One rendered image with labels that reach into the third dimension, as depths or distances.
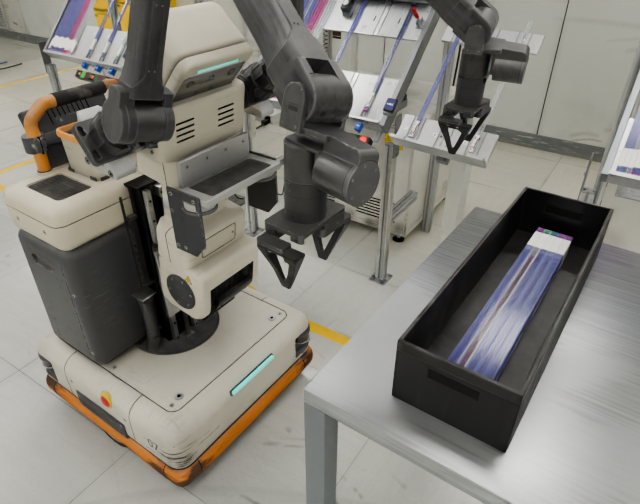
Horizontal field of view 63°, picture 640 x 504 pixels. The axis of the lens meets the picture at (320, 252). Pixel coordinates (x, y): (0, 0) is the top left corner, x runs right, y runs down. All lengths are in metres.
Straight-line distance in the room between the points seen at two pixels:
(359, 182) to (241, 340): 1.13
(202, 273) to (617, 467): 0.94
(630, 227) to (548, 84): 1.80
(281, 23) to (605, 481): 0.69
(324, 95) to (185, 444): 1.10
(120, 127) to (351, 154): 0.49
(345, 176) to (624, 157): 1.37
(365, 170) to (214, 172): 0.69
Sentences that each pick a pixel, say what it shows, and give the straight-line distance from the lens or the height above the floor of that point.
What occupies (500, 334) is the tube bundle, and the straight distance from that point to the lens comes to 0.88.
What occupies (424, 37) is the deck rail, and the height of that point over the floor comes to 0.98.
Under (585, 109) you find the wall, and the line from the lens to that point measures 3.85.
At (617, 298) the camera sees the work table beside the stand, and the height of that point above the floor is 0.80.
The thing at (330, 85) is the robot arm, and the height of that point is 1.23.
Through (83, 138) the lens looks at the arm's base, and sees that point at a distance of 1.10.
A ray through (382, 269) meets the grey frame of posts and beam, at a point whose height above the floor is 0.07.
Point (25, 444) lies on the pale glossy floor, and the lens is 1.97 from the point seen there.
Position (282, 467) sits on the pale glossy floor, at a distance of 1.70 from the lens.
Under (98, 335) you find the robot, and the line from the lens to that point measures 1.59.
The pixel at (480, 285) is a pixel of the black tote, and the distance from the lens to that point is 1.03.
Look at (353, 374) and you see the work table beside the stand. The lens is 0.84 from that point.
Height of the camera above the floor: 1.41
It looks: 34 degrees down
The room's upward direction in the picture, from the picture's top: straight up
